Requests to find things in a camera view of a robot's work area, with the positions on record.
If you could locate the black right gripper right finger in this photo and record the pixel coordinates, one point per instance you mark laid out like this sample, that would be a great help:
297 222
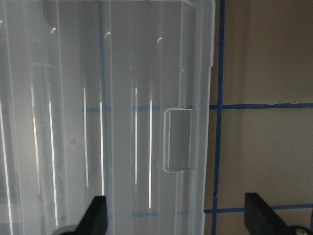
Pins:
261 219

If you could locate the clear plastic box lid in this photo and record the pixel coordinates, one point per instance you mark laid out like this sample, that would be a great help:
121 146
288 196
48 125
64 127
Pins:
104 98

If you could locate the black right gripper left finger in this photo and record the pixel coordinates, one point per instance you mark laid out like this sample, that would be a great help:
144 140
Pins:
93 222

